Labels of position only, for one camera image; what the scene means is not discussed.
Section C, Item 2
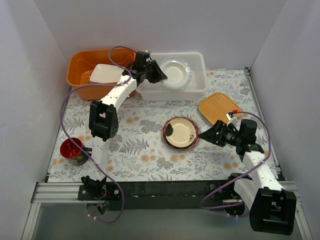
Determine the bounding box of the white deep plate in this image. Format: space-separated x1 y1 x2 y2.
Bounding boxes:
159 57 193 90

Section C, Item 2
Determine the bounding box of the woven bamboo tray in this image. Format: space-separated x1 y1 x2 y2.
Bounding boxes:
198 92 242 126

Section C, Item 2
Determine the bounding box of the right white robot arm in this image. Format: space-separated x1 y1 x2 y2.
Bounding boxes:
198 119 297 236

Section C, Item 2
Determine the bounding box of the clear plastic bin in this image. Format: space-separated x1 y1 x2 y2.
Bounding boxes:
136 52 209 102

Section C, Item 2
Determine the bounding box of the maroon scalloped plate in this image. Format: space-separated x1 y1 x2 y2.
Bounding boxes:
161 116 201 152

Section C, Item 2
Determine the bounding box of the cream and black plate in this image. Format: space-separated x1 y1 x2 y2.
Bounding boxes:
164 117 197 149

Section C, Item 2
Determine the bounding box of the white rectangular dish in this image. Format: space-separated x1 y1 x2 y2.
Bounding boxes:
89 63 123 84

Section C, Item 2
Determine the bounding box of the floral table mat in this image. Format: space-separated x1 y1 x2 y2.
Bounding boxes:
47 69 276 182

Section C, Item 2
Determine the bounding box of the orange plastic tub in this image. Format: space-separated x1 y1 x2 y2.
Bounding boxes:
66 48 136 101

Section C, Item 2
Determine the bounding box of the red lacquer cup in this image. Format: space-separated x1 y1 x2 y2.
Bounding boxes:
59 138 89 166

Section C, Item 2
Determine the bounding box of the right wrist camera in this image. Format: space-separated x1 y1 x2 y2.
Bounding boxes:
226 110 238 125

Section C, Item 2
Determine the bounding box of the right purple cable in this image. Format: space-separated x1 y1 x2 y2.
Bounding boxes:
199 111 272 218

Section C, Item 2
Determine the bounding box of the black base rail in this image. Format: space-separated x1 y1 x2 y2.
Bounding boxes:
77 177 227 211

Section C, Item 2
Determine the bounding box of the aluminium frame rail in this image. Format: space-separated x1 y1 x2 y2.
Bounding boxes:
31 183 82 203

